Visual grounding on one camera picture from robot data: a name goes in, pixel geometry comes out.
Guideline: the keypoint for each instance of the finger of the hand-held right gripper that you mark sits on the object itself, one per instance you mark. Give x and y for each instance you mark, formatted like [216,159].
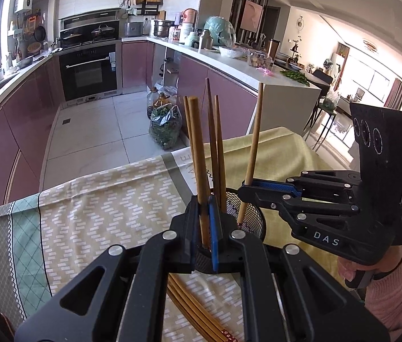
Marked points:
[276,185]
[261,197]

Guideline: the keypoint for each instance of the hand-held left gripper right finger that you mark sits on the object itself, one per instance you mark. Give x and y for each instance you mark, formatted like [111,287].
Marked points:
[214,235]

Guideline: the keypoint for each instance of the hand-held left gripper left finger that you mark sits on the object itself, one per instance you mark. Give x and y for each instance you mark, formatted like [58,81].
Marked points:
[186,242]

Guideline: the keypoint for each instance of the black mesh utensil holder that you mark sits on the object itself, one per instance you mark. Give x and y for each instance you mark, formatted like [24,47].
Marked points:
[252,221]

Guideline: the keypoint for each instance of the brown wooden chopstick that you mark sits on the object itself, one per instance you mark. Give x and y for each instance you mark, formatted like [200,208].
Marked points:
[197,156]
[186,121]
[254,139]
[211,121]
[219,142]

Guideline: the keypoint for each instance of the bunch of chopsticks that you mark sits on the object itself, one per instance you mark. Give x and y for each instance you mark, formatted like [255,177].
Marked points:
[194,313]

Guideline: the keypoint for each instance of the person's right forearm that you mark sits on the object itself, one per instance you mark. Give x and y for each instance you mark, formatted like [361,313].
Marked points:
[397,302]

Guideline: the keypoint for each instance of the person's right hand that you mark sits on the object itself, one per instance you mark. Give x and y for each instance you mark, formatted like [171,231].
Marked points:
[390,260]

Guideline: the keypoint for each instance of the patterned tablecloth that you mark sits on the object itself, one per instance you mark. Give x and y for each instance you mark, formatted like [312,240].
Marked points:
[97,203]

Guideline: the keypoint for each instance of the white plastic bag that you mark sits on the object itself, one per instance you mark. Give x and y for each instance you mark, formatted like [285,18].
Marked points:
[330,100]

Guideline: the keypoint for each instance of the pink kitchen base cabinets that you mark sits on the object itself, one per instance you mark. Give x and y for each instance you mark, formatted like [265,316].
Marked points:
[15,121]
[222,92]

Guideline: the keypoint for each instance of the green leafy vegetables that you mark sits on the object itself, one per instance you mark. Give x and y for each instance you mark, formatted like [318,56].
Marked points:
[294,77]

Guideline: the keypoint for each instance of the bag of green vegetables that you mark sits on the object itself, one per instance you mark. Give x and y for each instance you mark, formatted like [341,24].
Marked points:
[165,128]

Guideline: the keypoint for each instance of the dark dining chair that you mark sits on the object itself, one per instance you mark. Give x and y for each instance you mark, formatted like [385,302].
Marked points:
[322,77]

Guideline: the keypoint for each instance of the glass jar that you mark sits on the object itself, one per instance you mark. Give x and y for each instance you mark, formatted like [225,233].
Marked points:
[258,59]

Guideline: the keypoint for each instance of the brown tall tumbler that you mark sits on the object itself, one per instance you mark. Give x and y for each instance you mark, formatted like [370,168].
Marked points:
[274,50]

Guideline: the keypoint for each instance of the white bowl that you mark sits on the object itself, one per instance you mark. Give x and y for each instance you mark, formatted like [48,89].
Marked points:
[231,52]

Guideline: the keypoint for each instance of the plastic bottle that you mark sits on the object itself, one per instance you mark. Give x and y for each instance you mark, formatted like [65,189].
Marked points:
[153,103]

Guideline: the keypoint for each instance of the steel thermos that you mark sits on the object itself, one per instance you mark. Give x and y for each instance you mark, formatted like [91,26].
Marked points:
[205,40]

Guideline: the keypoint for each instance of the teal covered appliance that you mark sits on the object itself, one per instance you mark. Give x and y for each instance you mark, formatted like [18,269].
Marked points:
[219,29]

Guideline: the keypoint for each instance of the floor drain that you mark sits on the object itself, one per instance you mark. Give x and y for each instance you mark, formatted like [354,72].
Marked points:
[66,121]

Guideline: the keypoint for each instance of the pink kettle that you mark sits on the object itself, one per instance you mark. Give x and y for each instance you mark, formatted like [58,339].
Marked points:
[189,16]

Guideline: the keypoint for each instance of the steel stock pot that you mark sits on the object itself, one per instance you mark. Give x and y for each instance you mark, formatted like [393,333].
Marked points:
[163,28]

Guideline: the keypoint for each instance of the black built-in oven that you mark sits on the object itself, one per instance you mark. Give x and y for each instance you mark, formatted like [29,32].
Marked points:
[87,73]

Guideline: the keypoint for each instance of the silver countertop appliance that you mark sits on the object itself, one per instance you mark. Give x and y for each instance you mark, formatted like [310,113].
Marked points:
[134,29]

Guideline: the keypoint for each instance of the black pot with lid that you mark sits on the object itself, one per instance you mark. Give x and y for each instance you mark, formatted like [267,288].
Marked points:
[103,32]
[71,38]

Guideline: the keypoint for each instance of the steel range hood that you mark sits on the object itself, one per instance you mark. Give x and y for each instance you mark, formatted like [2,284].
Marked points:
[88,19]

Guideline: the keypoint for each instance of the hanging frying pan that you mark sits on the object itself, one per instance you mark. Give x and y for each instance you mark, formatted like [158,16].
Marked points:
[40,32]

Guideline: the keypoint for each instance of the wall clock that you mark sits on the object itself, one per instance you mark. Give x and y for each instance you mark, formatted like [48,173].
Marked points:
[299,25]

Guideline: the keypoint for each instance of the pink wall picture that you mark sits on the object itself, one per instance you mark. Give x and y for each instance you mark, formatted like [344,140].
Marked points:
[251,16]

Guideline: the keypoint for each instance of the black wall rack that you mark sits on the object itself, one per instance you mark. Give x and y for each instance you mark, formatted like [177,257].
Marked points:
[144,7]

